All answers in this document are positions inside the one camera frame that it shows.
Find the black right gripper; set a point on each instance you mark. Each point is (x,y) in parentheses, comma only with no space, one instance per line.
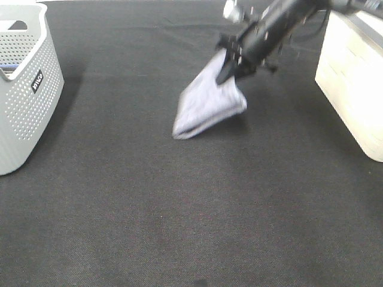
(249,51)

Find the lavender towel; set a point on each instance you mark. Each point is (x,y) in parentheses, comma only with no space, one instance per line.
(204,103)

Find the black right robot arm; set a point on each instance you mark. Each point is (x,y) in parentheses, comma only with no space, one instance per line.
(297,12)

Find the white storage box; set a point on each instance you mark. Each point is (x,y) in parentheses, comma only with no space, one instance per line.
(349,72)

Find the black fabric table mat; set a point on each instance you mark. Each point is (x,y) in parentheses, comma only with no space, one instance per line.
(281,195)

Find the grey perforated laundry basket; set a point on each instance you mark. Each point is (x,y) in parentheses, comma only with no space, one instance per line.
(29,95)

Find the blue towel in basket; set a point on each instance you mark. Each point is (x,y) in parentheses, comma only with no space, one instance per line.
(8,68)

